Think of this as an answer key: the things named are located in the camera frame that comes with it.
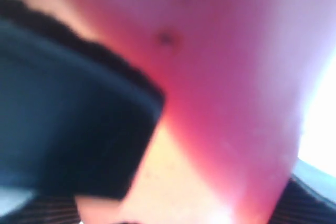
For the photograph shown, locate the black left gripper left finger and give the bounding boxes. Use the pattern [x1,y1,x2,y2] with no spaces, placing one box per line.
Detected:
[1,0,164,199]

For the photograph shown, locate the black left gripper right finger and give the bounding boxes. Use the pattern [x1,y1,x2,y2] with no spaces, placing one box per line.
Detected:
[270,176,335,224]

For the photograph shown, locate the red sauce squeeze bottle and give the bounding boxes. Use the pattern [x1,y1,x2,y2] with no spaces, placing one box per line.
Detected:
[5,0,336,224]

